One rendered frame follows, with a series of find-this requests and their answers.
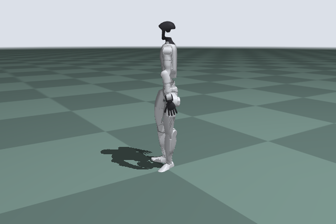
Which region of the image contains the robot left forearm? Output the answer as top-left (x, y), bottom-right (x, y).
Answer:
top-left (161, 71), bottom-right (172, 100)

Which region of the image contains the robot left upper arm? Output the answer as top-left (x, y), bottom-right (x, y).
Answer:
top-left (161, 46), bottom-right (173, 77)

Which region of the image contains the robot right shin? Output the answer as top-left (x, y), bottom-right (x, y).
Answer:
top-left (157, 127), bottom-right (166, 158)

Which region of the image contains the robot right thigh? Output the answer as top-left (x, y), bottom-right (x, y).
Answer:
top-left (154, 89), bottom-right (166, 132)

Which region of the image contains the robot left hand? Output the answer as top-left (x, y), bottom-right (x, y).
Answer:
top-left (164, 94), bottom-right (177, 116)

